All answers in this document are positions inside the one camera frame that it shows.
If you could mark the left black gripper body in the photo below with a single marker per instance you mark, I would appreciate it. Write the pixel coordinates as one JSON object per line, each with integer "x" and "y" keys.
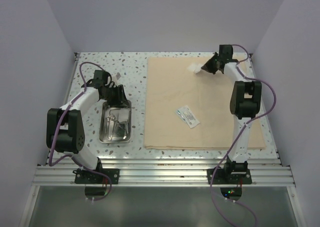
{"x": 111, "y": 92}

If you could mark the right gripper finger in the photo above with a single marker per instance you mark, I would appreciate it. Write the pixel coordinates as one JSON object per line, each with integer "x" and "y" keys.
{"x": 213, "y": 70}
{"x": 212, "y": 62}

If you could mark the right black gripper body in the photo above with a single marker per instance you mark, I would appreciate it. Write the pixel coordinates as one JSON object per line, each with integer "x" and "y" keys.
{"x": 219, "y": 58}

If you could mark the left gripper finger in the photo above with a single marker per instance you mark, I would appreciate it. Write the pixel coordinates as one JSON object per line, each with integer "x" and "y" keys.
{"x": 123, "y": 98}
{"x": 116, "y": 103}

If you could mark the white gauze pad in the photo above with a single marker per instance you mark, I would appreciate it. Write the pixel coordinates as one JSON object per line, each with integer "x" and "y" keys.
{"x": 193, "y": 67}
{"x": 197, "y": 69}

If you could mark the small steel scissors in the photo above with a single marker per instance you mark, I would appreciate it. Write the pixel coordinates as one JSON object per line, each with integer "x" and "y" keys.
{"x": 115, "y": 124}

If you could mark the steel tweezers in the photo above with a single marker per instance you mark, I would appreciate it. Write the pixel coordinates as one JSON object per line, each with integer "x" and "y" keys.
{"x": 117, "y": 134}
{"x": 127, "y": 117}

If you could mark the steel hemostat forceps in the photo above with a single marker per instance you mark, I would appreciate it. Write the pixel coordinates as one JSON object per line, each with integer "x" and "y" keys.
{"x": 109, "y": 119}

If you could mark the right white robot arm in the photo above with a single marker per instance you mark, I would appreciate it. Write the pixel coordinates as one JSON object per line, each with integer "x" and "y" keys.
{"x": 245, "y": 104}

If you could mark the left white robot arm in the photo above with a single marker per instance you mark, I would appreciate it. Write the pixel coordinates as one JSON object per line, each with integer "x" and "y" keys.
{"x": 65, "y": 133}

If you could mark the stainless steel tray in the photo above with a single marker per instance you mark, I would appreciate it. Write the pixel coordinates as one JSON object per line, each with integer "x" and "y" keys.
{"x": 102, "y": 130}

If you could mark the beige cloth drape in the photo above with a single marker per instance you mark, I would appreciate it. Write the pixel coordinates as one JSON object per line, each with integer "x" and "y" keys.
{"x": 170, "y": 85}

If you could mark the white blue sachet packet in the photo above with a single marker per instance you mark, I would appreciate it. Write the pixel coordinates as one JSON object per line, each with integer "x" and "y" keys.
{"x": 187, "y": 116}

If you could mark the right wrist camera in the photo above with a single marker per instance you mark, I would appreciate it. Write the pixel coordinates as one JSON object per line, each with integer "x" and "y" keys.
{"x": 226, "y": 50}

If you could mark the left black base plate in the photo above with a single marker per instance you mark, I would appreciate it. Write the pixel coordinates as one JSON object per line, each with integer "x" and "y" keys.
{"x": 87, "y": 177}

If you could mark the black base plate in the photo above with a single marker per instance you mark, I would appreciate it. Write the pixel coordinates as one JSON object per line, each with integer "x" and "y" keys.
{"x": 223, "y": 178}
{"x": 87, "y": 177}

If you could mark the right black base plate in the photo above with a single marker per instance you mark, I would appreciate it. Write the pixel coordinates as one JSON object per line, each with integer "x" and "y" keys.
{"x": 223, "y": 178}

